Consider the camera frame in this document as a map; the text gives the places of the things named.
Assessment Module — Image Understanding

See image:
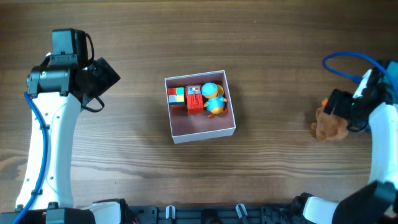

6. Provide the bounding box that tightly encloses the brown plush toy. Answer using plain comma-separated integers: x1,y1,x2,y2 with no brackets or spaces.
311,98,349,142

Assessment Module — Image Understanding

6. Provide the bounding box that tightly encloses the multicoloured puzzle cube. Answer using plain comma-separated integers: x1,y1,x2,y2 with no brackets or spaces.
167,87,185,108

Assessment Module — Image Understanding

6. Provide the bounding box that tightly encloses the white box pink interior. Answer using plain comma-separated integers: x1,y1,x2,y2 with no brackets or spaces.
164,70,236,144

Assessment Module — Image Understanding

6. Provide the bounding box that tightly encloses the red toy fire truck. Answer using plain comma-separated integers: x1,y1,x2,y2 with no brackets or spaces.
185,85,204,115

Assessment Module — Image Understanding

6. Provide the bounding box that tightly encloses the duck toy blue hat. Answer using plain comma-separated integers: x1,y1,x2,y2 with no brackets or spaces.
201,82,228,118

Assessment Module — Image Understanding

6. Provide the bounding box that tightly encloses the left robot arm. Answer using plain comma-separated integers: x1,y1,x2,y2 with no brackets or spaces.
1,29,134,223

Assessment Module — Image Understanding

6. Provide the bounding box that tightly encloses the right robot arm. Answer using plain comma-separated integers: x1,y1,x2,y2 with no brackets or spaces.
288,60,397,223

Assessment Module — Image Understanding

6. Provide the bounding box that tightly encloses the left blue cable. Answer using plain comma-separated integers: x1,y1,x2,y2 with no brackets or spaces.
11,91,50,224

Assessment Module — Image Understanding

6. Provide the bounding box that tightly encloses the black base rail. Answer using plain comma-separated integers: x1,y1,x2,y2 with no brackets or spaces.
130,203,309,224

